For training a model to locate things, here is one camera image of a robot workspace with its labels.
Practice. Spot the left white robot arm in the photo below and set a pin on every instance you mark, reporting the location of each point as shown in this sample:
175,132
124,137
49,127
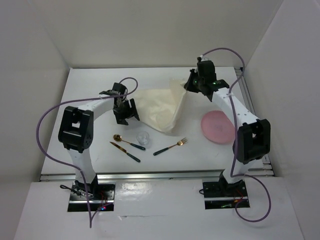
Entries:
76,131

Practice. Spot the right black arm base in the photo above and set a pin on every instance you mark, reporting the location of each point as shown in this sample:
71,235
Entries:
215,197

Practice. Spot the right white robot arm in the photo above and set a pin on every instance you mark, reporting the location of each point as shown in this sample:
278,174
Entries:
252,135

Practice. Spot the gold spoon green handle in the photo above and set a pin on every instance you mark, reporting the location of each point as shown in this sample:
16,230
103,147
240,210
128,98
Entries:
118,138

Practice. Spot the cream cloth placemat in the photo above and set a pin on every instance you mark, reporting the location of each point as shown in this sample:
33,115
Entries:
160,109

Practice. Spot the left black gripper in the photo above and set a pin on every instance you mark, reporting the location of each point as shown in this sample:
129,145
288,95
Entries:
120,118

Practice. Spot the gold knife green handle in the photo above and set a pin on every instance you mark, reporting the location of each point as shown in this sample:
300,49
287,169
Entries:
127,153

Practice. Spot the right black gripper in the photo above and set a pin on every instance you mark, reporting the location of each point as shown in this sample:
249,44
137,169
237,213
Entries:
188,86

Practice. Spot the clear glass cup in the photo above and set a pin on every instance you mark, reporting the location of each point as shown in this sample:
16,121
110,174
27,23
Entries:
143,139

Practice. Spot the front aluminium rail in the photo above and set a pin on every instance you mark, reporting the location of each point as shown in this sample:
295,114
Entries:
138,176

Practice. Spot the gold fork green handle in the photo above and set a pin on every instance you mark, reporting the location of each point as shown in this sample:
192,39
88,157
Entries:
179,143

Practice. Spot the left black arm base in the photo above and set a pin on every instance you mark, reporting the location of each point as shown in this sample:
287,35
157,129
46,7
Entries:
103,200

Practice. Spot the aluminium rail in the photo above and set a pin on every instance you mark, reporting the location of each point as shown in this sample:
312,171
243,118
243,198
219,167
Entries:
138,176
249,104

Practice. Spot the right aluminium rail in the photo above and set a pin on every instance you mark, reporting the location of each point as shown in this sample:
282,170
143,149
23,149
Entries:
249,104

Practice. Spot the pink plate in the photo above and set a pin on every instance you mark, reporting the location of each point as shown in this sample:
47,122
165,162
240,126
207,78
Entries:
217,128

